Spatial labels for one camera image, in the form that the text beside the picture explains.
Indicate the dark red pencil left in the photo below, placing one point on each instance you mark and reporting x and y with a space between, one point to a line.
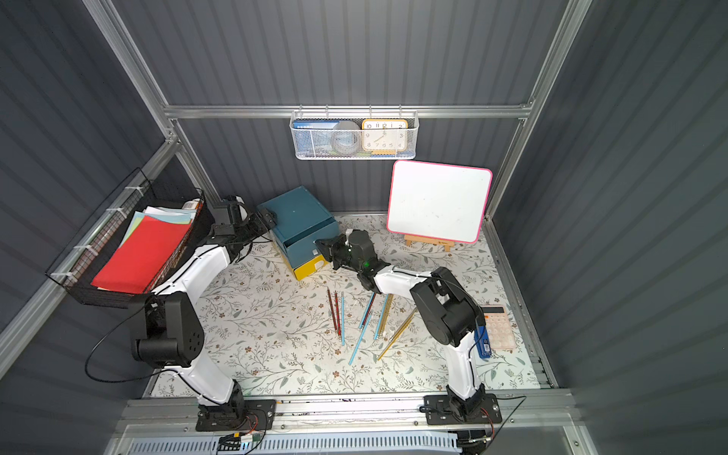
332 311

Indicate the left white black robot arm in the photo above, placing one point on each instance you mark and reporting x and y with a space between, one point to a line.
165 331

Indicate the red pencil right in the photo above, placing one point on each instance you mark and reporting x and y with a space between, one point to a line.
337 313

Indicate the black wire paper tray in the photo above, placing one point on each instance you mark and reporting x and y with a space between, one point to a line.
90 250

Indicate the blue red pencil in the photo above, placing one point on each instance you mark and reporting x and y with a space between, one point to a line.
367 310

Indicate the blue stapler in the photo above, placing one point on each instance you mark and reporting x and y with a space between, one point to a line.
482 342

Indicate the gold pencil lower right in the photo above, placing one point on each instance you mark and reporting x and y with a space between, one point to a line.
385 350

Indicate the blue box in basket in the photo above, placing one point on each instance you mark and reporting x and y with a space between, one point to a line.
312 137

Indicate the long light blue pencil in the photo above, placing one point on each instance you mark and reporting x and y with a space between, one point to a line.
358 343

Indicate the pink calculator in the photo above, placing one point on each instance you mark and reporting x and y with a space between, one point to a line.
499 329

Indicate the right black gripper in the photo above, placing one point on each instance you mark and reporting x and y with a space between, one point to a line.
334 253

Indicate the wooden whiteboard easel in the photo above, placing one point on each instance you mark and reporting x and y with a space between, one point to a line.
445 244

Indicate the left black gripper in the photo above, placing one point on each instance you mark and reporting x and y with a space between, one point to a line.
260 221

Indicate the yellow analog clock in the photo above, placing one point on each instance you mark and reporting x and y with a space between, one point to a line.
385 136

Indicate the pink framed whiteboard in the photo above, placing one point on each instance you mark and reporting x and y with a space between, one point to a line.
438 201

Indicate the red paper sheet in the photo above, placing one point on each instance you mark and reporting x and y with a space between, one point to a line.
138 260

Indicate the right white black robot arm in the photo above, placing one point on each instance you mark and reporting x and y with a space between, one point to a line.
448 311

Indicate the white wire wall basket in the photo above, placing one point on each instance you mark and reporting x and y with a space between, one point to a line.
359 115

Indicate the grey tape roll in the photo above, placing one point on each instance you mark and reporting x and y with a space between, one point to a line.
346 138

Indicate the teal yellow drawer cabinet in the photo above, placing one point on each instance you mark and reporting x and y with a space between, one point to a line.
301 220

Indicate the gold pencil upper right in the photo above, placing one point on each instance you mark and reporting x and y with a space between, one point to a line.
403 327

